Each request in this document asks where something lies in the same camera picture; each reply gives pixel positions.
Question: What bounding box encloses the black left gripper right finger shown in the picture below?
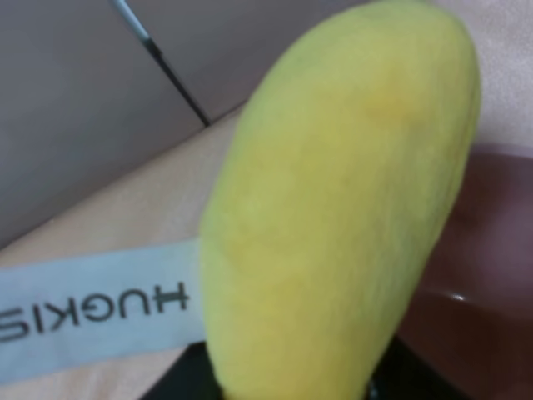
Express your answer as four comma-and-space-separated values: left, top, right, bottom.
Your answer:
366, 336, 465, 400

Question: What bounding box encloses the large pink bowl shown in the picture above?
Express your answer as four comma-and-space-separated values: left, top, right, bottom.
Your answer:
400, 145, 532, 399

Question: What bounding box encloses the yellow plush banana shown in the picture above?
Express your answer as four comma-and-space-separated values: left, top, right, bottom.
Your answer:
0, 0, 483, 400

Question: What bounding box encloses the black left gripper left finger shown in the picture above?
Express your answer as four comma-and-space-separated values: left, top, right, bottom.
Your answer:
146, 342, 222, 400

